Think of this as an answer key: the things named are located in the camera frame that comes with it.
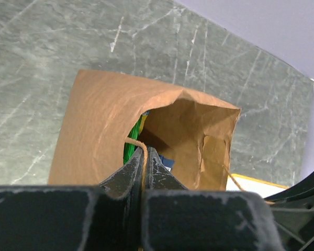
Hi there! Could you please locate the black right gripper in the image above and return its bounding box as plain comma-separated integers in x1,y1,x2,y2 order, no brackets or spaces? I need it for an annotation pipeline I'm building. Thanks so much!
265,171,314,251

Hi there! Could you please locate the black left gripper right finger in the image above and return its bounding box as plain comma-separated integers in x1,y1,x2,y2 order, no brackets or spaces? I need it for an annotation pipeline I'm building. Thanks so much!
141,148,283,250

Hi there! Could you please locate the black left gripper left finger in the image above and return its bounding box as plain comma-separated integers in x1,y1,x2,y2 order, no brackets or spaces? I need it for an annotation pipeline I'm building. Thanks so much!
0,149,144,250

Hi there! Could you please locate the brown paper bag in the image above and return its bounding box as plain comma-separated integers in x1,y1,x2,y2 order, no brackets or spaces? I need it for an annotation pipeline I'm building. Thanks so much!
48,70,241,190

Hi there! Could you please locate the green Chiuba chips bag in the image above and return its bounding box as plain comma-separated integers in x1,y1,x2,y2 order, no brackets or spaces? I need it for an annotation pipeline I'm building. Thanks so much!
123,115,144,164

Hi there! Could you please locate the dark blue snack packet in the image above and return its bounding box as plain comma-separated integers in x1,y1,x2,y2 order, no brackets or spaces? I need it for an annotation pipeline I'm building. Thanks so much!
158,154,175,172

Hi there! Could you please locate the white dry-erase board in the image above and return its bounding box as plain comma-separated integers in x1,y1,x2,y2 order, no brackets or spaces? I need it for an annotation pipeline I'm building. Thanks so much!
226,174,289,190

